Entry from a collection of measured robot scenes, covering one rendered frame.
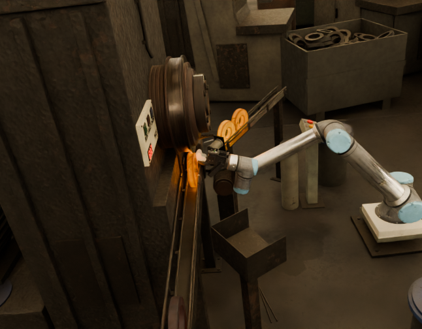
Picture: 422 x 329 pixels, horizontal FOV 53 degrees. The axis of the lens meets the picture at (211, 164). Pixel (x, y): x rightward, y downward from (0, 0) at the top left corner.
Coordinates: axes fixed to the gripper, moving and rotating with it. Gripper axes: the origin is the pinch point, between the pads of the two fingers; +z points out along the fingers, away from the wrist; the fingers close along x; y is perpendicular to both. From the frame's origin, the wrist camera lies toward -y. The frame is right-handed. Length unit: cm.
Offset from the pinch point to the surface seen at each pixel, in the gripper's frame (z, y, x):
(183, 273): -4, -14, 73
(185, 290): -6, -15, 81
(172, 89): 15, 49, 30
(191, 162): 0.3, 7.9, 17.9
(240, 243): -28, -6, 57
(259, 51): -55, 2, -247
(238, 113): -25, 12, -46
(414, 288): -102, -1, 72
